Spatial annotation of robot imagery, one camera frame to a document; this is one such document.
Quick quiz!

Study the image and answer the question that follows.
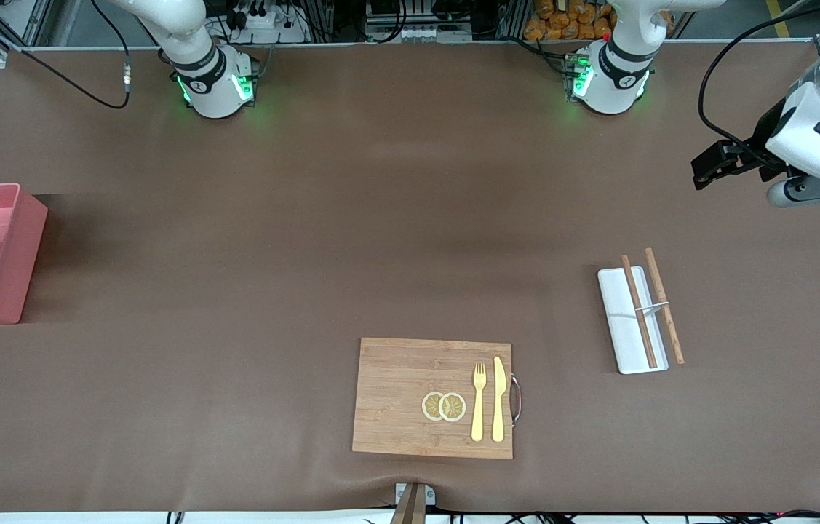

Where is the brown wooden chopstick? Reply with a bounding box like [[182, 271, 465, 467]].
[[645, 248, 685, 365], [621, 255, 658, 368]]

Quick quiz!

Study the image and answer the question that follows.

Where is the white rectangular tray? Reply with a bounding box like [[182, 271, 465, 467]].
[[597, 266, 669, 375]]

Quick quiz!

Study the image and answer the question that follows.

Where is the pile of orange items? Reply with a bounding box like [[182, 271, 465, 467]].
[[524, 0, 616, 41]]

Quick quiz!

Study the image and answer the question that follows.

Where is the golden knife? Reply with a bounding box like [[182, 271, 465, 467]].
[[492, 356, 506, 443]]

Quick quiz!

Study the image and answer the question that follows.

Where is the golden fork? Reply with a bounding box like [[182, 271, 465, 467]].
[[471, 363, 487, 442]]

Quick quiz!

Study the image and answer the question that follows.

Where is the wooden cutting board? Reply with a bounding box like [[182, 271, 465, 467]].
[[352, 337, 523, 460]]

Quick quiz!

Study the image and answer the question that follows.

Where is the white power strip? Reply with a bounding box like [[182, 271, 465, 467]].
[[224, 0, 309, 44]]

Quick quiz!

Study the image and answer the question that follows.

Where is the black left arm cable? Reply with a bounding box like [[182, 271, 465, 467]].
[[698, 4, 820, 164]]

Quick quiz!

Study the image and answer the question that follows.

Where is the metal bracket with wooden strut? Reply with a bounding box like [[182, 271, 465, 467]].
[[390, 483, 437, 524]]

